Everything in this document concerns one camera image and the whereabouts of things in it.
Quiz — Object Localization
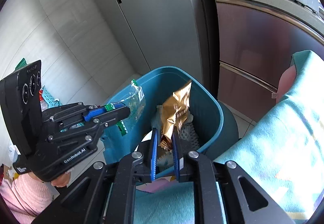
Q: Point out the copper foil snack bag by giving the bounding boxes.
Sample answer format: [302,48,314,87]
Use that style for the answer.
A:
[159,80,192,151]

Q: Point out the clear green-edged snack wrapper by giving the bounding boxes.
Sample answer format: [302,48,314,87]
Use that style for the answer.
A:
[104,79,146,136]

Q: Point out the pink sleeve left forearm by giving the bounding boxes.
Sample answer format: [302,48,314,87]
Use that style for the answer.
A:
[1,172,54,223]

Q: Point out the blue plastic trash bin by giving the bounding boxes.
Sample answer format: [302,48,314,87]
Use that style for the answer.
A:
[101,66,239,164]

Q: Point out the dark kitchen base cabinets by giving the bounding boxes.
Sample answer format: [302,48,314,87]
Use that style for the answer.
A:
[215,0,323,122]

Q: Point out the person's left hand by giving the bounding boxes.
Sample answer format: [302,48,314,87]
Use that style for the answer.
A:
[50,172,71,188]

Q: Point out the teal basket with snacks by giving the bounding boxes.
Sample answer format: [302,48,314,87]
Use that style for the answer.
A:
[15,58,63,113]

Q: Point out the pile of bags on floor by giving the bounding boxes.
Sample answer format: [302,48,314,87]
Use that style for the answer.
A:
[1,144,20,183]

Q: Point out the teal patterned tablecloth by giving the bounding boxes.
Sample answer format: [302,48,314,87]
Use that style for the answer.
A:
[132,49,324,224]

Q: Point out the silver refrigerator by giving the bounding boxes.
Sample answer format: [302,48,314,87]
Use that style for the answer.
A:
[73,0,211,88]

